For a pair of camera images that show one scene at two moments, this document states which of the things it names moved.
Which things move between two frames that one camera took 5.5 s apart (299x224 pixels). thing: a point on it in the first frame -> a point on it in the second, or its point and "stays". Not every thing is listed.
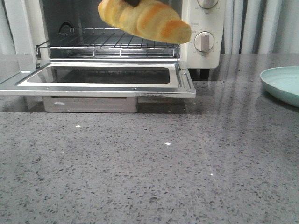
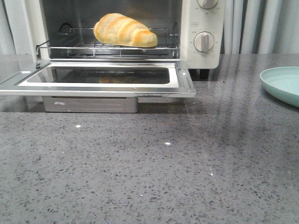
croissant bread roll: (156, 19) -> (117, 29)
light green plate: (282, 82) stays
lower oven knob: (203, 41) stays
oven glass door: (140, 79) stays
